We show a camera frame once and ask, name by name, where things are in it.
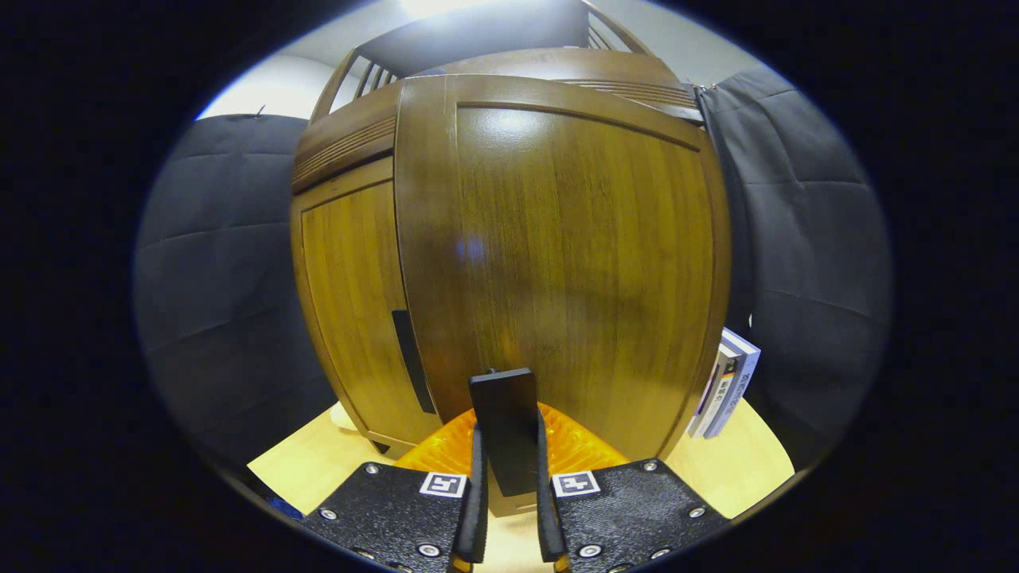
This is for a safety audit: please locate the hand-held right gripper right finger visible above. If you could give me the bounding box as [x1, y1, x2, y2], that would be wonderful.
[535, 402, 729, 573]

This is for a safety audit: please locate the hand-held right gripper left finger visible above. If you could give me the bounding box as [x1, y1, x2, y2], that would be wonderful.
[303, 406, 488, 573]

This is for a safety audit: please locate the black door handle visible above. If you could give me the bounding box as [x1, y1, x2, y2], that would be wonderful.
[391, 310, 437, 415]
[468, 368, 541, 498]

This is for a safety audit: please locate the wooden shoe cabinet door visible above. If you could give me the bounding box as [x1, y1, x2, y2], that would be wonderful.
[394, 73, 732, 518]
[296, 157, 443, 446]

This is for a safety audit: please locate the wooden double-door shoe cabinet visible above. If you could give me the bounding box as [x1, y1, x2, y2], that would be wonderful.
[291, 0, 732, 518]

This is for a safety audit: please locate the white spined book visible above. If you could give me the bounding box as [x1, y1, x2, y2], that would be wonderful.
[689, 338, 737, 439]

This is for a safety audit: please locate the blue-grey spined book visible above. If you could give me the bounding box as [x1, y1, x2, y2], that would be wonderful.
[705, 328, 761, 440]

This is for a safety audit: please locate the black backdrop cloth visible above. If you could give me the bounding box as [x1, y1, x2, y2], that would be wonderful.
[134, 65, 894, 470]

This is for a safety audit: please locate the large ceiling light panel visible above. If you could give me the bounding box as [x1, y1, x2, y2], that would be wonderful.
[398, 0, 494, 18]

